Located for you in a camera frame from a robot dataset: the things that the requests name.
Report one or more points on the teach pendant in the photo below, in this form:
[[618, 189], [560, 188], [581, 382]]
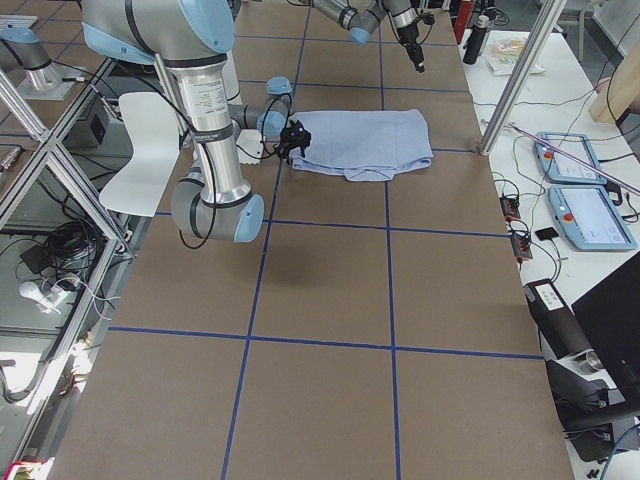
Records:
[[576, 164], [589, 219]]

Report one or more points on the black water bottle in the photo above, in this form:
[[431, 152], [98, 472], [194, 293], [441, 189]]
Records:
[[475, 40]]

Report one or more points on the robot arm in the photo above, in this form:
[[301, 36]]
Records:
[[360, 25], [192, 38]]

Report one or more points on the aluminium frame post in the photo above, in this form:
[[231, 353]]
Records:
[[543, 25]]

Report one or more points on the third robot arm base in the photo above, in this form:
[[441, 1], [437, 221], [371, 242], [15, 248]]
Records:
[[21, 49]]

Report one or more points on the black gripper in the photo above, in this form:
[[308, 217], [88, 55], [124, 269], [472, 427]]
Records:
[[288, 148], [408, 36]]

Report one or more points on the blue striped button shirt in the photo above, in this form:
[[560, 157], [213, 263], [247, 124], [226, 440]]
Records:
[[364, 146]]

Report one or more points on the upper teach pendant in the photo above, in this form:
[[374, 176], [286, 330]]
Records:
[[576, 164]]

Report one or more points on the lower teach pendant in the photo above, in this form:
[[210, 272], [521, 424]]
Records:
[[589, 219]]

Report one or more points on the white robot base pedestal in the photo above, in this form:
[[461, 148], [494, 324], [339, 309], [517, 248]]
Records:
[[152, 126]]

